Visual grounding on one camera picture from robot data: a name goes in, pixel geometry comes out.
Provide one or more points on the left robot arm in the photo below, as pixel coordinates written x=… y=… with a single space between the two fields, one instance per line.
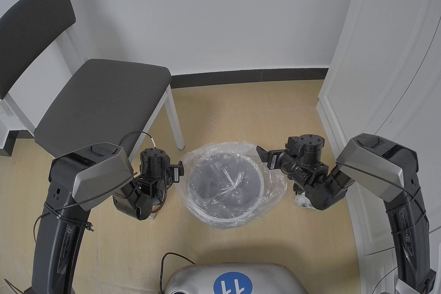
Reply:
x=96 y=175

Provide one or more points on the grey trash bin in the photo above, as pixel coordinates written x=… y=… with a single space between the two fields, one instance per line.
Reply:
x=224 y=215

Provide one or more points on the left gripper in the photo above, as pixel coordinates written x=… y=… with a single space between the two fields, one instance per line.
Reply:
x=168 y=177

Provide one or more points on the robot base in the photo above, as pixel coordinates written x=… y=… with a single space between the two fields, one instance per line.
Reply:
x=199 y=279

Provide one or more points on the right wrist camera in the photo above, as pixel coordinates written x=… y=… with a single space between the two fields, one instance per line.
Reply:
x=293 y=144

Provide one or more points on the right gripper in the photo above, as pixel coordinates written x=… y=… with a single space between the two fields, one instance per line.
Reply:
x=282 y=160

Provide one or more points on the white door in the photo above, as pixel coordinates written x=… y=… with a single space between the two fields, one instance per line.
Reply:
x=396 y=44

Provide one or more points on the clear plastic bag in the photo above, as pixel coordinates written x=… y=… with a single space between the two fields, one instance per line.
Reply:
x=275 y=189

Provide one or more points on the grey chair with white legs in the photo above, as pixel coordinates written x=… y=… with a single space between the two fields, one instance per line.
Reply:
x=103 y=96

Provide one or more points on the white printed wrapper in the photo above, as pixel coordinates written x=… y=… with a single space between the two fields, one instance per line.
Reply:
x=305 y=204

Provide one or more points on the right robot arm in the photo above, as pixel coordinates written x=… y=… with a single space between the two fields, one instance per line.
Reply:
x=375 y=165

